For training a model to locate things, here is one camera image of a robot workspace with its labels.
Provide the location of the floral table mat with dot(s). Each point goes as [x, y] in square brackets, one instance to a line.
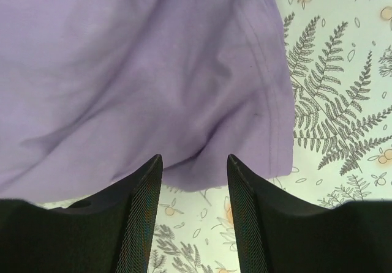
[339, 56]

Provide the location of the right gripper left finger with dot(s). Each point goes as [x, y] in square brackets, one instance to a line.
[110, 231]

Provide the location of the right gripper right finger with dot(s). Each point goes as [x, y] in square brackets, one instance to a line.
[278, 232]

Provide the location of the purple t shirt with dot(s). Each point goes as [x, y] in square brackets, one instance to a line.
[92, 89]

